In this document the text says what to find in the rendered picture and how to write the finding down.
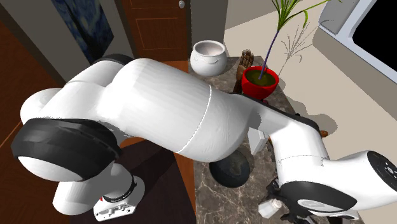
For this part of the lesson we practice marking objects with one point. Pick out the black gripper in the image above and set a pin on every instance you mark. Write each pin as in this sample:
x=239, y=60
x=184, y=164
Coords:
x=294, y=215

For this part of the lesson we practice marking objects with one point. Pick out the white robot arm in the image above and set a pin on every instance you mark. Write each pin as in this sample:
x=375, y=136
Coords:
x=161, y=108

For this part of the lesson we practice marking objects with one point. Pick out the small white bottle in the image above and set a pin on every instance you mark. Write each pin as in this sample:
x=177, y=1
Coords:
x=269, y=208

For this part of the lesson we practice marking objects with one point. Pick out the dark round bowl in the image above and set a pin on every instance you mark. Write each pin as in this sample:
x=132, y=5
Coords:
x=231, y=173

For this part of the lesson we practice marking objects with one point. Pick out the white box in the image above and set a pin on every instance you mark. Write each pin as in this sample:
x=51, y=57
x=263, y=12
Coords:
x=256, y=141

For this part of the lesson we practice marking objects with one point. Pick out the small brown object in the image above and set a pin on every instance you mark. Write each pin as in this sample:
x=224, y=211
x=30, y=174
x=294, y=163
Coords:
x=324, y=133

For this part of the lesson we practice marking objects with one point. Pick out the red pot with green plant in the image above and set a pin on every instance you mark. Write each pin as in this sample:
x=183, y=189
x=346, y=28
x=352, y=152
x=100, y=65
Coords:
x=259, y=88

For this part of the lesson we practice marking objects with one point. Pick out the dark robot stand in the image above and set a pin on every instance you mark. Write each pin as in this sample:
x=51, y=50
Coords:
x=155, y=192

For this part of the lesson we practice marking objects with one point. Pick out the brown wooden hand figure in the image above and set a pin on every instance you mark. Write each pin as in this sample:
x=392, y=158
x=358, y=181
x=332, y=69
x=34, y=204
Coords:
x=245, y=60

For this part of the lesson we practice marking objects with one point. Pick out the white round pot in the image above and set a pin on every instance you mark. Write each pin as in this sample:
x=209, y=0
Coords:
x=207, y=63

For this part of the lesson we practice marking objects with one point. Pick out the white framed window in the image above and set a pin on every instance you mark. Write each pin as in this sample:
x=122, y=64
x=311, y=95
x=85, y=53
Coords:
x=372, y=28

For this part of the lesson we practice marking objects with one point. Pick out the brown wooden door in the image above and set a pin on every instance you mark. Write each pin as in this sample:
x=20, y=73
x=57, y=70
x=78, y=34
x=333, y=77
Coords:
x=158, y=28

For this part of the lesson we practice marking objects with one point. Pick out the blue wall picture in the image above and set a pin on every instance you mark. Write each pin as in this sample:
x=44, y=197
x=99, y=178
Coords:
x=86, y=28

